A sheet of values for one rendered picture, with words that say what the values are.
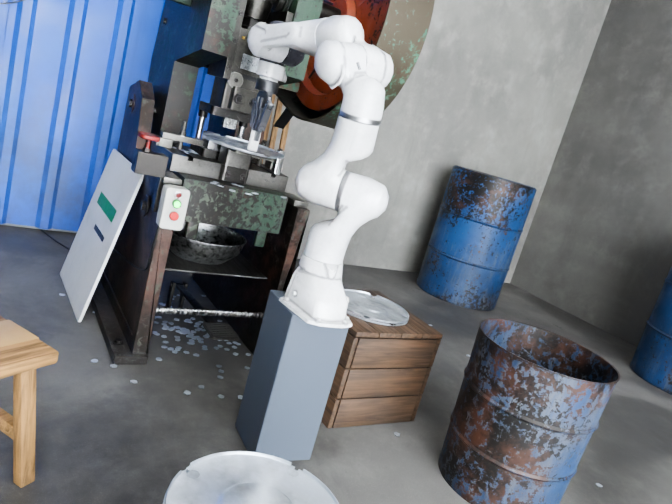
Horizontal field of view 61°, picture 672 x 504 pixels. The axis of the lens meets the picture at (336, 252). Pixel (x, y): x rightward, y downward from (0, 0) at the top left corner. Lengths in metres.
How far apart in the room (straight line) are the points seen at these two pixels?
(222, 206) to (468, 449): 1.12
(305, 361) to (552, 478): 0.78
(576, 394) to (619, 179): 3.29
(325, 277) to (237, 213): 0.63
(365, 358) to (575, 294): 3.22
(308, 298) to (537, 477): 0.82
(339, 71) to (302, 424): 0.96
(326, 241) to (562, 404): 0.78
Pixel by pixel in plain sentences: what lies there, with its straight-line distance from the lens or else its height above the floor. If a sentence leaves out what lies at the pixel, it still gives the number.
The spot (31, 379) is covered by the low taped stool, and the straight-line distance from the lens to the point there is 1.41.
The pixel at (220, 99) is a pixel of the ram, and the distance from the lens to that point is 2.13.
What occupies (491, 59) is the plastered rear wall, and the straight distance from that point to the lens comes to 4.49.
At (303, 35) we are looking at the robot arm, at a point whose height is 1.15.
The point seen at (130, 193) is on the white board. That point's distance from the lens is 2.22.
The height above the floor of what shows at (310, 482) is 0.34.
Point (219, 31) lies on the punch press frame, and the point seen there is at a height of 1.13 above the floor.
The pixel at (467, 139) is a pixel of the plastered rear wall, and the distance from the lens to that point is 4.45.
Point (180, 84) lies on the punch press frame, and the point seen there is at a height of 0.93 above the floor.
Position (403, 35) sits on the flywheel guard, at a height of 1.28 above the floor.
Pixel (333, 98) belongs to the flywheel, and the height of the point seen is 1.03.
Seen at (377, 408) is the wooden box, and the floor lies 0.07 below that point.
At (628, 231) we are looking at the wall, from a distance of 4.73.
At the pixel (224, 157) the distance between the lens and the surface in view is 2.06.
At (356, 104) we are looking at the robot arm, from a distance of 1.44.
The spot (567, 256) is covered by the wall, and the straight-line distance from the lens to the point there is 4.97.
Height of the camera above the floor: 0.96
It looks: 13 degrees down
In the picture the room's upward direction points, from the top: 16 degrees clockwise
